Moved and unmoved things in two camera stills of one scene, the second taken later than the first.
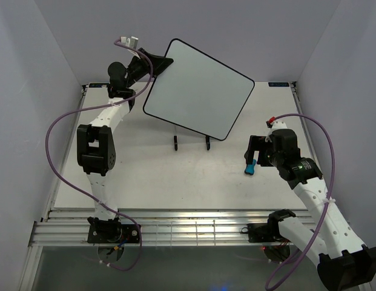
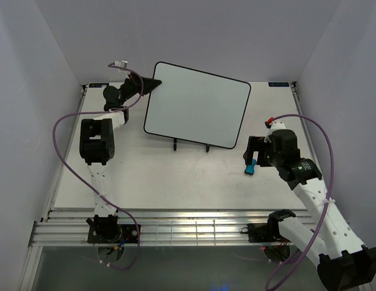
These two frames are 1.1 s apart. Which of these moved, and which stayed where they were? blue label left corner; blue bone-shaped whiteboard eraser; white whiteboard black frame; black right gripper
Moved: white whiteboard black frame
Stayed: blue bone-shaped whiteboard eraser; blue label left corner; black right gripper
